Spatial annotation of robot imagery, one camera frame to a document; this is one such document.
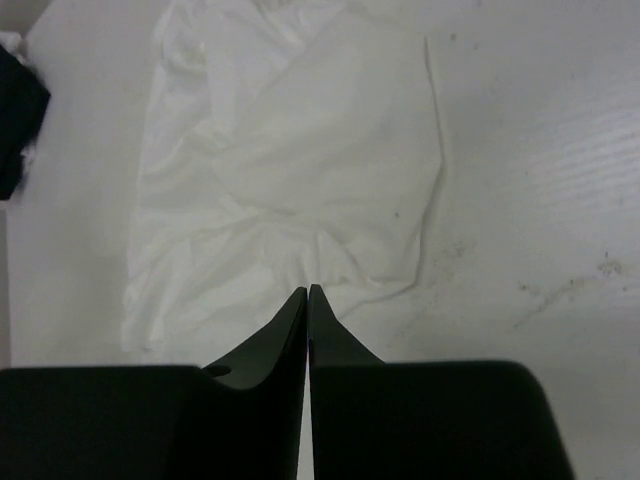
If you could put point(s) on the folded black tank top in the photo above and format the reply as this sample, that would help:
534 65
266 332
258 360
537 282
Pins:
24 101

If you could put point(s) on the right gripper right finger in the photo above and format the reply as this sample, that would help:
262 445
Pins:
438 420

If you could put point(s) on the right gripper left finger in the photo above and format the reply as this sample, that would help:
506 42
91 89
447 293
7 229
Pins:
236 418

